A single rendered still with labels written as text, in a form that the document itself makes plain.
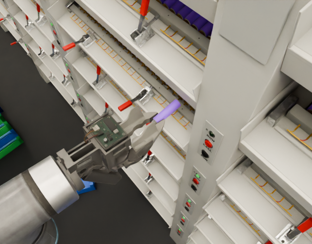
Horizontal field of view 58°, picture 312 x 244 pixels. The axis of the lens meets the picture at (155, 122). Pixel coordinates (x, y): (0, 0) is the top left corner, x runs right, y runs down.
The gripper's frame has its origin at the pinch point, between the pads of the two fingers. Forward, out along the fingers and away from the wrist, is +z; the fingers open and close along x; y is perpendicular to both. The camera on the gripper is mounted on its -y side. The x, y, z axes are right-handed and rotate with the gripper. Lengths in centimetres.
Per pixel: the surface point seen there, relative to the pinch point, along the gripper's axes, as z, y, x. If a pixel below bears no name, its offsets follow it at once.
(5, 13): 8, -65, 159
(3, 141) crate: -34, -92, 90
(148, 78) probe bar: 8.9, -4.2, 13.3
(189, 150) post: 3.8, -6.0, -7.4
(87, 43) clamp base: 5.3, -7.2, 37.0
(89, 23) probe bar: 9.0, -4.2, 40.9
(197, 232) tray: 9, -65, -17
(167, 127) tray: 4.9, -8.2, 1.3
